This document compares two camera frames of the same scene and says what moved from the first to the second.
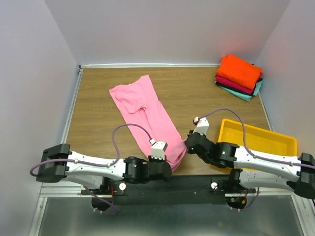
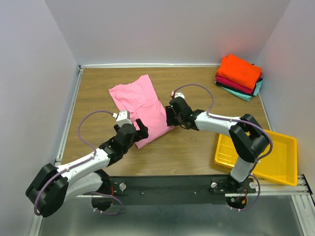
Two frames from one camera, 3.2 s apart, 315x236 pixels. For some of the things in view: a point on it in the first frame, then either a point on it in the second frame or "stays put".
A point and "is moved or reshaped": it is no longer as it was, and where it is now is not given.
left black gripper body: [152, 161] to [135, 138]
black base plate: [170, 190] stays put
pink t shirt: [140, 103] is moved or reshaped
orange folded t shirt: [239, 71] stays put
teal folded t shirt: [242, 96] stays put
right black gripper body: [189, 150] to [179, 119]
